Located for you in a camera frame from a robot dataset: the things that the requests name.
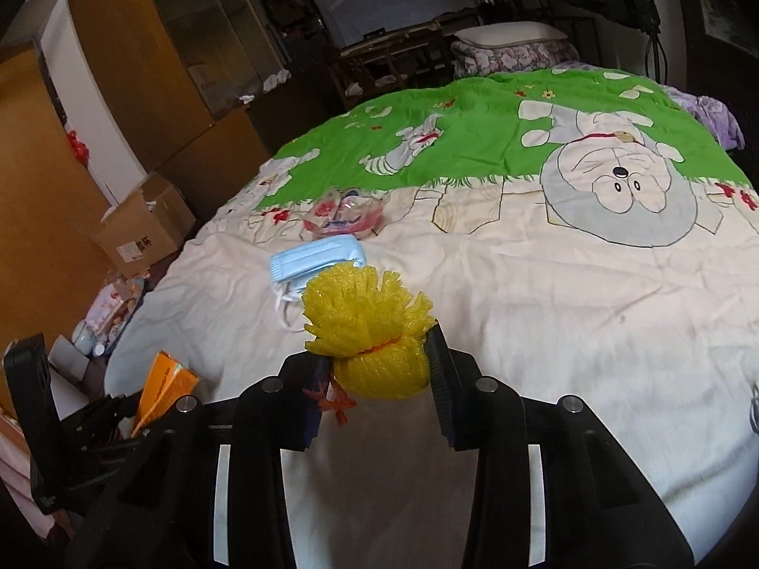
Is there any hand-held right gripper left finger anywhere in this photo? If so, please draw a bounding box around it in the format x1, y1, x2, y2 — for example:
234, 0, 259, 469
71, 352, 333, 569

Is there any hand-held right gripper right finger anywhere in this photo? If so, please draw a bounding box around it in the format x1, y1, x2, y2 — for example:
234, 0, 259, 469
424, 320, 694, 569

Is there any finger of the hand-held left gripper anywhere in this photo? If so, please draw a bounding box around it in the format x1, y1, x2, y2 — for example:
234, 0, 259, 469
59, 394, 149, 457

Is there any orange box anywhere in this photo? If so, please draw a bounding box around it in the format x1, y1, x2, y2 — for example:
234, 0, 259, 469
130, 351, 203, 440

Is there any yellow foam fruit net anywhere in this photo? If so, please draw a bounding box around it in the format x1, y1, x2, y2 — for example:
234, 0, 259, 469
301, 266, 436, 428

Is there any cartoon printed bedsheet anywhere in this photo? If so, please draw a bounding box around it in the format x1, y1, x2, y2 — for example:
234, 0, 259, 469
103, 65, 759, 564

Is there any blue face mask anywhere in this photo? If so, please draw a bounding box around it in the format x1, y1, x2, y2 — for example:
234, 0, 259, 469
269, 234, 369, 333

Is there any cardboard box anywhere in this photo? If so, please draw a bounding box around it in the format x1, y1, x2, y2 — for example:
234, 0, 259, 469
92, 172, 196, 279

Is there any clear plastic packet pink print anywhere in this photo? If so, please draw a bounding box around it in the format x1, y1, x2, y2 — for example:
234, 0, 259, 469
302, 186, 386, 241

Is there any red knot ornament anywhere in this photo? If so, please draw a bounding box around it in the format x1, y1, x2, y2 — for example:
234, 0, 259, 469
65, 130, 90, 167

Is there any dark wooden chair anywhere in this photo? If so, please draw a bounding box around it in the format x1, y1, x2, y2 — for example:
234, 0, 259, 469
323, 24, 457, 96

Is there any floral quilt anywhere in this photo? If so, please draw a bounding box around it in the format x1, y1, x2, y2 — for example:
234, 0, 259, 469
451, 38, 582, 78

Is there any white crumpled cloth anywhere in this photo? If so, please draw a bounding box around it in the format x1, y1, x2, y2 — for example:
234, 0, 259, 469
240, 68, 291, 101

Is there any wooden wardrobe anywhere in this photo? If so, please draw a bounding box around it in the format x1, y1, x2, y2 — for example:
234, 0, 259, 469
62, 0, 286, 220

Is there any white pillow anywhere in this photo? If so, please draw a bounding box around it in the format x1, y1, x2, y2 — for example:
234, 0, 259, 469
454, 20, 570, 48

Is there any purple cloth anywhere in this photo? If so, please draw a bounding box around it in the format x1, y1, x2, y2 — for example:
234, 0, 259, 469
661, 83, 745, 152

